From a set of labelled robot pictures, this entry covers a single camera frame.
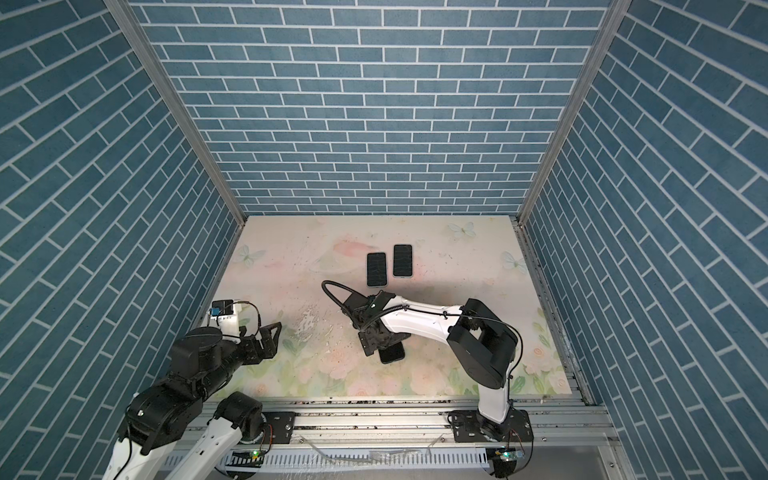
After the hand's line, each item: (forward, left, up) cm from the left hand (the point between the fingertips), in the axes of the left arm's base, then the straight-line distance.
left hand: (268, 326), depth 70 cm
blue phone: (+35, -34, -20) cm, 52 cm away
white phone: (0, -30, -18) cm, 35 cm away
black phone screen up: (+31, -24, -19) cm, 44 cm away
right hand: (+4, -26, -18) cm, 32 cm away
